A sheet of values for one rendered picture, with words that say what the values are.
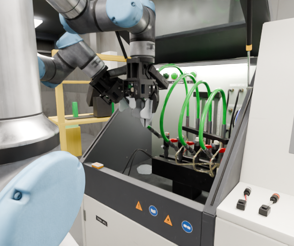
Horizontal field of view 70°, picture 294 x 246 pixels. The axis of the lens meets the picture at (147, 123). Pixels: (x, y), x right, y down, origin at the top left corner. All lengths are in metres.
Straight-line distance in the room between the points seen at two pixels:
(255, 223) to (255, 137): 0.31
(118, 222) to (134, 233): 0.09
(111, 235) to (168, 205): 0.40
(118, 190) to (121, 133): 0.40
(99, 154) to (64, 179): 0.90
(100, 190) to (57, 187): 0.80
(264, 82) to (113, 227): 0.85
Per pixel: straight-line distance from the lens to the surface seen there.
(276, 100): 0.85
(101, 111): 3.53
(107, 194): 1.00
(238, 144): 0.79
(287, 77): 0.87
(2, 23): 0.22
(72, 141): 4.12
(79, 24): 0.61
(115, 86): 0.75
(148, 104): 0.65
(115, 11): 0.54
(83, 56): 0.74
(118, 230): 1.03
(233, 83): 1.14
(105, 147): 1.15
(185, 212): 0.74
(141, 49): 0.63
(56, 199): 0.24
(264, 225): 0.66
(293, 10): 2.68
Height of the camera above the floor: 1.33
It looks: 10 degrees down
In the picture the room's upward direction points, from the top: straight up
